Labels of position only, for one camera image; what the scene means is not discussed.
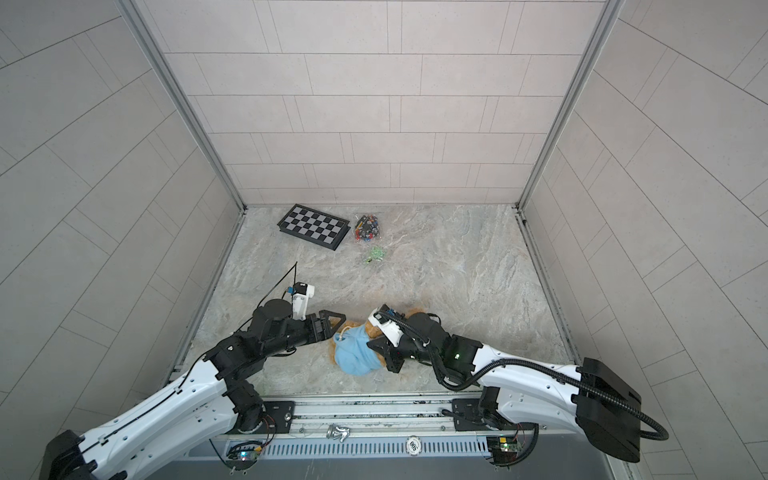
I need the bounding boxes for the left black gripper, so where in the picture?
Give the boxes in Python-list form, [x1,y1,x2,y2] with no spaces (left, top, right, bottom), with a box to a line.
[261,312,348,360]

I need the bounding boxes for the brown teddy bear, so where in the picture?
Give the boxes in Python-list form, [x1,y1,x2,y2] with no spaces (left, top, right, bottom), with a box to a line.
[328,308,427,368]

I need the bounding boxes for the light blue bear hoodie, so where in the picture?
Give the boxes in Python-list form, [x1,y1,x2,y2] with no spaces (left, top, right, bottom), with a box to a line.
[333,325,385,377]

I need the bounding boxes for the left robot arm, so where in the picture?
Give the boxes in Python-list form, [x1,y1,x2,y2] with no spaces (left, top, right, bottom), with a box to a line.
[40,299,346,479]

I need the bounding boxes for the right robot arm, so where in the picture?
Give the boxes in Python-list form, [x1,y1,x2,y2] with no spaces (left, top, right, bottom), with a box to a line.
[368,307,642,463]

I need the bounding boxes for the small green pieces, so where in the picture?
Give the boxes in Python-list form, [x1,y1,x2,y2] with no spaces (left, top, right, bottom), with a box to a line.
[365,245,386,264]

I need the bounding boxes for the black white chessboard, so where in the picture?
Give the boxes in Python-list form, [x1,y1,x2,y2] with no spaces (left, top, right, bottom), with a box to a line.
[277,204,350,251]

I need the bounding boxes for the bag of colourful pieces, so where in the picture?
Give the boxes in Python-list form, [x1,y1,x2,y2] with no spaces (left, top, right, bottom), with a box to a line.
[354,214,380,242]

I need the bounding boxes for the silver metal clip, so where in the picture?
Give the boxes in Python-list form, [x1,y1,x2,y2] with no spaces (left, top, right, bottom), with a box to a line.
[326,424,351,444]

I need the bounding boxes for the right circuit board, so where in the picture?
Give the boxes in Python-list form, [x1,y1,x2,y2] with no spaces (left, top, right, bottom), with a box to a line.
[486,436,521,465]

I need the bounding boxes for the circuit board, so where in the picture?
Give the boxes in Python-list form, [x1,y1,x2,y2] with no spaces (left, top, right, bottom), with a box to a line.
[227,440,265,462]
[486,436,521,465]

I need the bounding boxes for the left circuit board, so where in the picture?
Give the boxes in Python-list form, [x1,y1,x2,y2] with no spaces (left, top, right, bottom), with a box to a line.
[227,440,265,462]

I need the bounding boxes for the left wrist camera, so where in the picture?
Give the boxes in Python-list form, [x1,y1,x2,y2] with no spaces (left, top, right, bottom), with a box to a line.
[289,282,315,320]

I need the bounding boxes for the left camera black cable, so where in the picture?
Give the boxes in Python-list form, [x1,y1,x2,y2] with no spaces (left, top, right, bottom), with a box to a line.
[179,262,299,385]

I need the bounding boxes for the aluminium mounting rail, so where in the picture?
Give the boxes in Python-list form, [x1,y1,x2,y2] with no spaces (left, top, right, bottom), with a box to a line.
[116,392,622,442]

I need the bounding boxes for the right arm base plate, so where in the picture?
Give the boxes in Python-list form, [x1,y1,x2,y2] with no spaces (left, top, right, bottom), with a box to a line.
[443,398,537,433]

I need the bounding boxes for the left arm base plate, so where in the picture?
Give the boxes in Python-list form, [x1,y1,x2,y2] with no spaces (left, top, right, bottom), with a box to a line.
[234,401,296,435]

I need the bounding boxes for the black corrugated cable conduit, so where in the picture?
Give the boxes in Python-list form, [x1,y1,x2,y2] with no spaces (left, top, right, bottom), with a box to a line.
[374,305,670,442]

